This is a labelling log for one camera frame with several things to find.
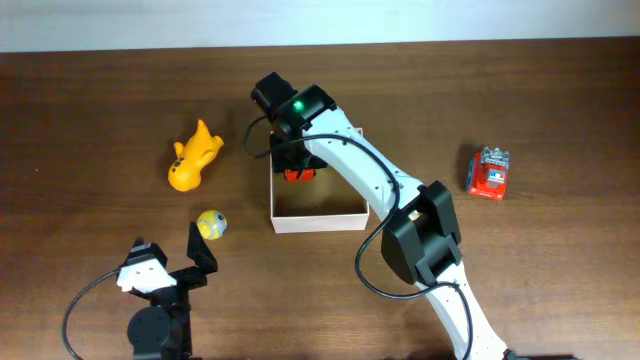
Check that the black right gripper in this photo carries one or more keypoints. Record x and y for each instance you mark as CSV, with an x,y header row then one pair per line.
x,y
280,158

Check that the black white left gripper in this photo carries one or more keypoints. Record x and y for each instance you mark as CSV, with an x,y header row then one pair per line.
x,y
196,275

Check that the red toy car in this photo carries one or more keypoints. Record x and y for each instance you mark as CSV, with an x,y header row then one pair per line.
x,y
299,175

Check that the red toy fire truck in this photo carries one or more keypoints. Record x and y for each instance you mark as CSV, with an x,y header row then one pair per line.
x,y
488,173

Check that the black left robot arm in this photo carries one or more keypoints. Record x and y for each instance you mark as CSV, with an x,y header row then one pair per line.
x,y
162,330

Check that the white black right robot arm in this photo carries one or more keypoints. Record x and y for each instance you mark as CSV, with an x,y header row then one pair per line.
x,y
419,228

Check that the yellow grey toy ball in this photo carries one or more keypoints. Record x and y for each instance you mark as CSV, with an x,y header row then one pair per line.
x,y
212,224

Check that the orange toy fish figure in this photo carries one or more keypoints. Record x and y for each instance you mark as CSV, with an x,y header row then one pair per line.
x,y
192,157

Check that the white open cardboard box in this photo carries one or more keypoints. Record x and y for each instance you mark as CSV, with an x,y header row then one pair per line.
x,y
324,203

